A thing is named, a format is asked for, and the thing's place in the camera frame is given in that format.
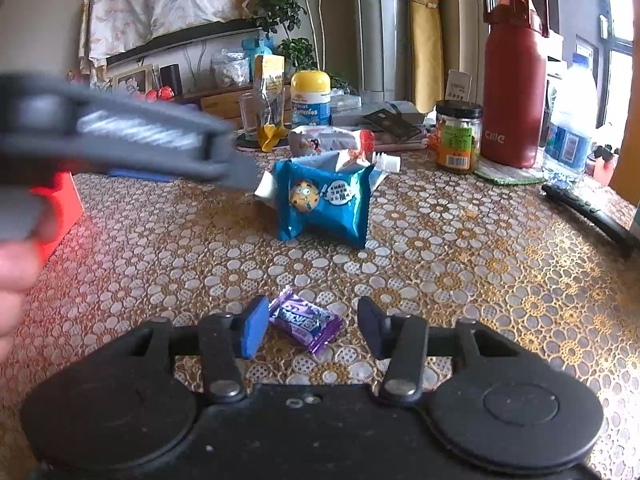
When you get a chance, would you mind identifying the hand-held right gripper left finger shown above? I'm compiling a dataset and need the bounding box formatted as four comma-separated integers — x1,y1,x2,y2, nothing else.
122,294,271,405

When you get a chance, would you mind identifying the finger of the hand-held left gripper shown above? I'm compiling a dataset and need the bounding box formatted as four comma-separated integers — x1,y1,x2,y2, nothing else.
220,151,264,191

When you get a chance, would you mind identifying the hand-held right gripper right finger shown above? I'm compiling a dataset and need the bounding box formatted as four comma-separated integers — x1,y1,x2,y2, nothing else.
358,295,506,406

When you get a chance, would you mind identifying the purple candy packet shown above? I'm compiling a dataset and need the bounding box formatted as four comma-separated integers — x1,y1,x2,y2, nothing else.
269,285,345,356

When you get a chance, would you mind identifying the red cardboard box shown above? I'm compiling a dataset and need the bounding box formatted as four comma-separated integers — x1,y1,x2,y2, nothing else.
29,170,85,267

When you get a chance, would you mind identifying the blue cartoon snack packet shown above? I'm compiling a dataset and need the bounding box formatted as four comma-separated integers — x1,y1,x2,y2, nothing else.
255,152,386,250

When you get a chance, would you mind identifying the person's left hand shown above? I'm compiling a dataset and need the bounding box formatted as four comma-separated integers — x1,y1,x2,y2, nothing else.
0,244,49,342

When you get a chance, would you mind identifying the clear drinking glass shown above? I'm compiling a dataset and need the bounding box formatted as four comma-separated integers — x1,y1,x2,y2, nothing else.
239,92,268,137

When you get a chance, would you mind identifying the black speaker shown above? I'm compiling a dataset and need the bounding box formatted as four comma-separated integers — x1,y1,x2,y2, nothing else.
160,64,182,99

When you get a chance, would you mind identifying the wooden television cabinet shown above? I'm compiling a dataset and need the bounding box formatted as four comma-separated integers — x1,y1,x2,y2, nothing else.
182,80,293,122

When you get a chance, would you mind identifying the white cartoon snack packet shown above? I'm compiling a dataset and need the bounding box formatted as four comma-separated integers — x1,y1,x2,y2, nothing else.
289,126,376,162

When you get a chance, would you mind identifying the glass with yellow wrapper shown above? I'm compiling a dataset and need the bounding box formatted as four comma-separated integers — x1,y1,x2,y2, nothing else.
252,55,290,152

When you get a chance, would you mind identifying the gold floral tablecloth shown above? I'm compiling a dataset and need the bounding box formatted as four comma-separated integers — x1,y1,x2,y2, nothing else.
0,130,640,480

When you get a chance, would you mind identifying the yellow-lid white bottle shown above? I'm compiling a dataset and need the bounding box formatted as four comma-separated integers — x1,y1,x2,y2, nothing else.
290,71,332,129

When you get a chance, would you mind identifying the clear plastic bag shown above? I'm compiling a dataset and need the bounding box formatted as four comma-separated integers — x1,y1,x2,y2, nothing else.
211,50,251,86

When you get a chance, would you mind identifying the black television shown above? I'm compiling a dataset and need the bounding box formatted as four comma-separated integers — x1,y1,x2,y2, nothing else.
105,18,262,67

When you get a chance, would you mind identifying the clear plastic box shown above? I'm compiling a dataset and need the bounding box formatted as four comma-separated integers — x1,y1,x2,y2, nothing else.
330,88,362,112

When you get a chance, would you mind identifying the blue plush toy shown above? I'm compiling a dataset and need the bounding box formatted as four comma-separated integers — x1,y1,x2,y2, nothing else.
242,35,275,59

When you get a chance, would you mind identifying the printed cover cloth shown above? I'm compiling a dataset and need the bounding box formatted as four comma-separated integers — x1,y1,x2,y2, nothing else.
81,0,262,69

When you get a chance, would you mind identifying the black notebook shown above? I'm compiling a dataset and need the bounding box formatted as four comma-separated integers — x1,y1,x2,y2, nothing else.
362,109,424,142

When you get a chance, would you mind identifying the green potted plant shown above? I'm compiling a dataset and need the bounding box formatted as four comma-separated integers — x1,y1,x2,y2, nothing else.
252,0,342,92

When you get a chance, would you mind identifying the grey standing air conditioner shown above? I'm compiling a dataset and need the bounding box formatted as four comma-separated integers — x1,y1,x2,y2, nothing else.
355,0,409,94

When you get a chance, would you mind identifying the green woven coaster mat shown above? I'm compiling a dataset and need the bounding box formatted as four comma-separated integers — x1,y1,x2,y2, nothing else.
474,161,548,185

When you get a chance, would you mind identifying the black-lid glass jar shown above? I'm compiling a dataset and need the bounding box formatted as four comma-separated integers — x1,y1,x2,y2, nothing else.
434,101,484,175

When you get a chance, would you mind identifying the yellow curtain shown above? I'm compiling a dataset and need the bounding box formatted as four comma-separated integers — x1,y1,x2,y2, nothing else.
407,0,447,114

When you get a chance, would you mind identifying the white card label stand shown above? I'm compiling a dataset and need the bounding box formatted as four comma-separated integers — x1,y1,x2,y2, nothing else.
446,70,474,102

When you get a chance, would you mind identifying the black remote control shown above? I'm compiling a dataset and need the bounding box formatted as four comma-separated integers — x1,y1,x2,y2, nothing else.
541,182,640,260

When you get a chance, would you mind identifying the red thermos bottle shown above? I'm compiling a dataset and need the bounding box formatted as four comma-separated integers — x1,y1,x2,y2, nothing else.
481,0,550,169

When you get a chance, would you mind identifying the clear plastic water bottle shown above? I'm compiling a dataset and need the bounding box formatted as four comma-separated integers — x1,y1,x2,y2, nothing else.
542,52,600,187

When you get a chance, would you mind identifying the white photo frame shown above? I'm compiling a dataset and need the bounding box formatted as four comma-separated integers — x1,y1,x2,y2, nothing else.
111,64,154,96

